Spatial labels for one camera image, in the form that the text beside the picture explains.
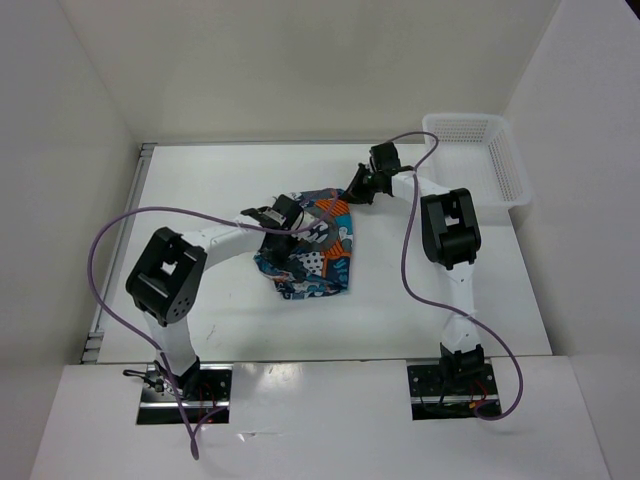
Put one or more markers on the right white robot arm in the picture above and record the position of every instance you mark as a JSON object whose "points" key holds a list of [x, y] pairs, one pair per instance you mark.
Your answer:
{"points": [[451, 240]]}

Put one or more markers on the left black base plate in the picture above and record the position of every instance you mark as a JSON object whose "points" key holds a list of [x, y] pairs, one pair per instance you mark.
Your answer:
{"points": [[208, 401]]}

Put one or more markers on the aluminium table edge rail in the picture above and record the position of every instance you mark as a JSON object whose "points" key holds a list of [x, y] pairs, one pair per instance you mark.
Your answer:
{"points": [[95, 335]]}

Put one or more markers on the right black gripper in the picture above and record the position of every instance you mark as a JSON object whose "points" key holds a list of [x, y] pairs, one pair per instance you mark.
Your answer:
{"points": [[355, 192]]}

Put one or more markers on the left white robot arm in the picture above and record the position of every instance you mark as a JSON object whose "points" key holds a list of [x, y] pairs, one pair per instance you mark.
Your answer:
{"points": [[165, 280]]}

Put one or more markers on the white perforated plastic basket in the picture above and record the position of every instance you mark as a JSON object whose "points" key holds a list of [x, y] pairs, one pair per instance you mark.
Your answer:
{"points": [[478, 152]]}

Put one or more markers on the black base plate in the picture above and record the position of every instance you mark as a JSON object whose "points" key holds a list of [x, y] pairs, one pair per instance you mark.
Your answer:
{"points": [[433, 398], [208, 401]]}

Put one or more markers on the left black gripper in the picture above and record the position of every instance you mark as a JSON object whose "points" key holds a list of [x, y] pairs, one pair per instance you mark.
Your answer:
{"points": [[294, 240]]}

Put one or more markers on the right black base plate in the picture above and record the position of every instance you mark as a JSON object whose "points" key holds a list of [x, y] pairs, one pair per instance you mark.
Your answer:
{"points": [[433, 398]]}

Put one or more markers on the colourful patterned shorts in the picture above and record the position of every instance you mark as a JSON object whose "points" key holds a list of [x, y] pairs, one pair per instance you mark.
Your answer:
{"points": [[315, 263]]}

